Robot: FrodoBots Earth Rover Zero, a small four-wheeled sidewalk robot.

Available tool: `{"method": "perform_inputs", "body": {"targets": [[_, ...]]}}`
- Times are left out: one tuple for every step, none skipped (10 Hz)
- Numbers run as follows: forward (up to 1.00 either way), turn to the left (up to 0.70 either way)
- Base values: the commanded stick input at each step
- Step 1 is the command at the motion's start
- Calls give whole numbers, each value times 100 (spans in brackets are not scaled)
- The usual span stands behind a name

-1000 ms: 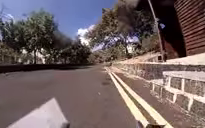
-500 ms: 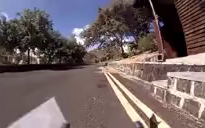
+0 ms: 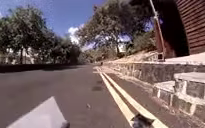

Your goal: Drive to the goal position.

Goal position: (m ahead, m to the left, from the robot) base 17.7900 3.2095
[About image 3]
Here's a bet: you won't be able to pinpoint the white building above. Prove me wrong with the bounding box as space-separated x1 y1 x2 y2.
116 41 128 54

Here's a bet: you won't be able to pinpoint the dry earth slope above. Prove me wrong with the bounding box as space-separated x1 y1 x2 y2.
113 49 161 64

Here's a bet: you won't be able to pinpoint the large tree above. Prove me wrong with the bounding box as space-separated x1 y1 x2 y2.
74 0 158 61

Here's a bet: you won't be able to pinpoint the bushes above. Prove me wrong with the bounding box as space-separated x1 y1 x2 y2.
128 29 158 54

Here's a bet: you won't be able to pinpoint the pole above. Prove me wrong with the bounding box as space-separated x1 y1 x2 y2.
148 0 167 62

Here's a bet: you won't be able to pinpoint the robot's own part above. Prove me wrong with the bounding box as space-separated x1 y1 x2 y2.
131 113 156 128

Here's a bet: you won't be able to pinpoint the pale building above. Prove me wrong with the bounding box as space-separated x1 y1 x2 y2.
3 46 36 65

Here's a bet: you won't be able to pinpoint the row of trees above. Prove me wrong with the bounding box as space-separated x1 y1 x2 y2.
0 4 83 66

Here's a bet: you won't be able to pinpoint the grey stone steps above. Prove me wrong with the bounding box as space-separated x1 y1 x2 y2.
152 71 205 128

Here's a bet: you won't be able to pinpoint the brown wooden building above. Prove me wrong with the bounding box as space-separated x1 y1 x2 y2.
153 0 205 59

